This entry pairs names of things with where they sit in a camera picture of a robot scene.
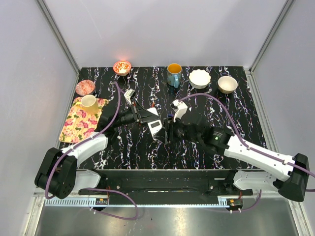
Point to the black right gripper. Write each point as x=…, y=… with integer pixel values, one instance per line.
x=168, y=132

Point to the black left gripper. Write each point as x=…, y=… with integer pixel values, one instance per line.
x=143, y=116

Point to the white red remote control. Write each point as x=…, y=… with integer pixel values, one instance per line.
x=154, y=127

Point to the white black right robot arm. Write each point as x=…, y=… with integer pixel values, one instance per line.
x=285, y=174

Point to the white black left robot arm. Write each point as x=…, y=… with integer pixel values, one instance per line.
x=58, y=172

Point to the blue mug yellow inside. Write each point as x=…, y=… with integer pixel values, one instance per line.
x=174, y=73

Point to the red patterned small bowl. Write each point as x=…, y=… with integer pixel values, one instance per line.
x=122, y=67

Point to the cream yellow cup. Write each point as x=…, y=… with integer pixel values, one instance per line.
x=89, y=104

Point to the white scalloped bowl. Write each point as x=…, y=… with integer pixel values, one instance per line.
x=199, y=79

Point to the floral pink tray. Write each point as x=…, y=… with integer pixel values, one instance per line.
x=79, y=124

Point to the red patterned saucer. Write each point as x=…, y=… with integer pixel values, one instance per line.
x=85, y=87

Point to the cream round bowl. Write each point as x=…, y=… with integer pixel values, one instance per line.
x=227, y=84

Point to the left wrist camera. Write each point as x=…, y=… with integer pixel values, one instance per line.
x=128, y=95

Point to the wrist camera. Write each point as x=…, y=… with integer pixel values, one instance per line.
x=128, y=95
x=180, y=109

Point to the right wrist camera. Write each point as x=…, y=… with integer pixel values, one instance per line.
x=180, y=109

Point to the black mounting base plate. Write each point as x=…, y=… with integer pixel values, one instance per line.
x=171, y=187

